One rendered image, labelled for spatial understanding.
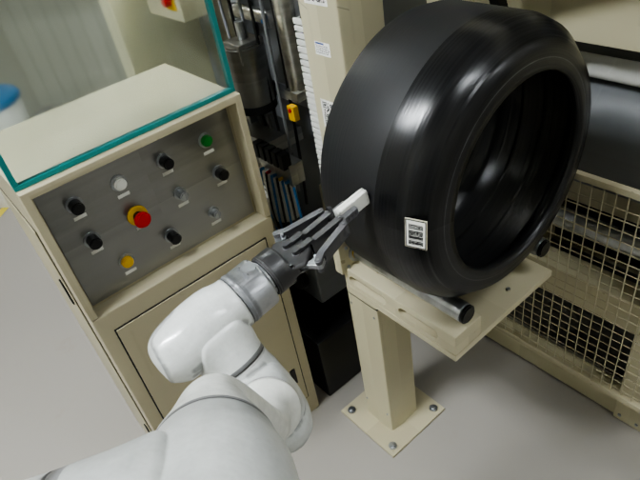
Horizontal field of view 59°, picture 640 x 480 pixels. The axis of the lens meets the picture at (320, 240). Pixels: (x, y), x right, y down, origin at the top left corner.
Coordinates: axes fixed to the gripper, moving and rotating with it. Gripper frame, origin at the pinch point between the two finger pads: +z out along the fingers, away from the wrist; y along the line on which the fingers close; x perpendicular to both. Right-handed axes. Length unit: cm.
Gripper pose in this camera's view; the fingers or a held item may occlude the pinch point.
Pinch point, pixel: (351, 206)
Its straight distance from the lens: 100.3
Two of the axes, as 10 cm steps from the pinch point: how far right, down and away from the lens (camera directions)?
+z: 7.2, -6.0, 3.5
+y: -6.4, -3.9, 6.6
